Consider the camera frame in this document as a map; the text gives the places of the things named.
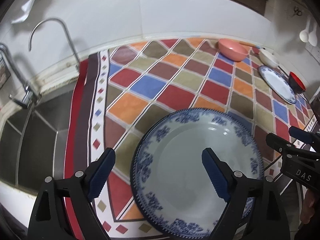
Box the red black bowl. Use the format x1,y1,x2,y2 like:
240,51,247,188
289,72,306,94

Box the large blue white plate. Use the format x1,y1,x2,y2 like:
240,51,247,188
130,108,264,239

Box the small blue white plate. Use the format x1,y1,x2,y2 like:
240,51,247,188
258,66,297,105

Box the white bowl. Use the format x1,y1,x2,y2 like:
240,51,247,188
259,49,279,68

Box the pink bowl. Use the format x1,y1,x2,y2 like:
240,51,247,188
218,38,249,62

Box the steel kitchen sink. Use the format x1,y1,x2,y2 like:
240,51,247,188
1,89,73,193

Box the person right hand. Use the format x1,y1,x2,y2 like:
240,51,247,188
299,189,319,234

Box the colourful diamond pattern mat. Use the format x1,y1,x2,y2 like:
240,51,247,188
64,38,319,239

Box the white spoon right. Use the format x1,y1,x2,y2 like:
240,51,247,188
308,22,318,47

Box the chrome main faucet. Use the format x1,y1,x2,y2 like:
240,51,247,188
1,43,41,109

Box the thin gooseneck faucet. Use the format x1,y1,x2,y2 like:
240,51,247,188
28,17,80,71

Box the black scissors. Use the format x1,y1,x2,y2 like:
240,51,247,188
292,6,303,16

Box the paper towel pack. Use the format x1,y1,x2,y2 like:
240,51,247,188
11,0,35,24

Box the white wall socket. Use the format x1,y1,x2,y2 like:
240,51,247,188
305,43,320,63

